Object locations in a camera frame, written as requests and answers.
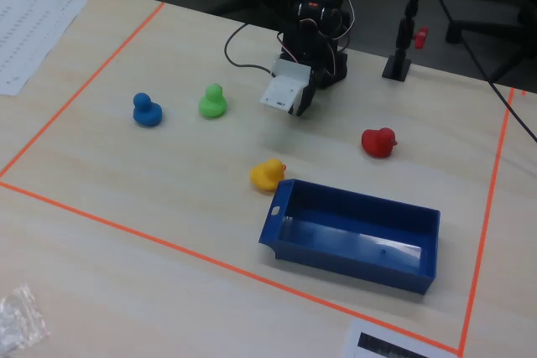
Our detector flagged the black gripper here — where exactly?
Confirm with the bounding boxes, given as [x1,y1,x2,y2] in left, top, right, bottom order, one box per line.
[295,65,332,118]

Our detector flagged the blue rubber duck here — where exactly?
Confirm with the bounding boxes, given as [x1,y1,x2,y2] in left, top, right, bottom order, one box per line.
[132,92,164,128]

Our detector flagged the red rubber duck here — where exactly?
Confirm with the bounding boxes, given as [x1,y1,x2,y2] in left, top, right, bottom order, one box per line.
[361,127,399,160]

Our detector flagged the yellow rubber duck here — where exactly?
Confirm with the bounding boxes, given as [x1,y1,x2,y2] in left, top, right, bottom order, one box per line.
[249,158,288,192]

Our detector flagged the green rubber duck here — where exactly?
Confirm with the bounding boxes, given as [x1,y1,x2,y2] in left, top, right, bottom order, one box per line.
[197,83,228,120]

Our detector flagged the blue plastic box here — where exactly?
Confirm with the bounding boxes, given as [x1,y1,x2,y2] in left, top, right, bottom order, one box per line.
[258,179,441,296]

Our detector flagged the red clamp knob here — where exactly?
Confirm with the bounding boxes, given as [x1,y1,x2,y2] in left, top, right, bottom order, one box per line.
[412,26,430,50]

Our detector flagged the black office chair base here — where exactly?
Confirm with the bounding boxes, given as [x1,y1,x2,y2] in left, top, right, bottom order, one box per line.
[444,0,537,83]

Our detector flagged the orange tape line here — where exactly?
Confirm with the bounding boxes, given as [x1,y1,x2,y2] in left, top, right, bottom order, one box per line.
[0,1,166,179]

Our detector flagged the white label with black bar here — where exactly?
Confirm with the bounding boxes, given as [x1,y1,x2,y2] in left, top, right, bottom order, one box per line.
[341,318,459,358]

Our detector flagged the white printed paper sheet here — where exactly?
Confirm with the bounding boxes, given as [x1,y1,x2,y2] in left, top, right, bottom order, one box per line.
[0,0,88,97]

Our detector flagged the clear plastic bag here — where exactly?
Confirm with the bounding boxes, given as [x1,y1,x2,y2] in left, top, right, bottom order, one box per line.
[0,283,51,355]

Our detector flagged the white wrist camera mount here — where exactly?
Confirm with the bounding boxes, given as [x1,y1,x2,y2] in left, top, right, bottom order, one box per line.
[259,59,312,116]

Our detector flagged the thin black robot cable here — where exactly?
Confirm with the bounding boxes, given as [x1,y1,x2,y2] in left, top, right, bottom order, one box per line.
[223,21,279,74]

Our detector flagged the black camera stand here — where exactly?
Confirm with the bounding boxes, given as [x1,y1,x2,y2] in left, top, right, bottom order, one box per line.
[381,0,434,83]

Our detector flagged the long black cable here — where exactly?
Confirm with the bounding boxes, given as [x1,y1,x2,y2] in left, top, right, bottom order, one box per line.
[426,0,537,144]

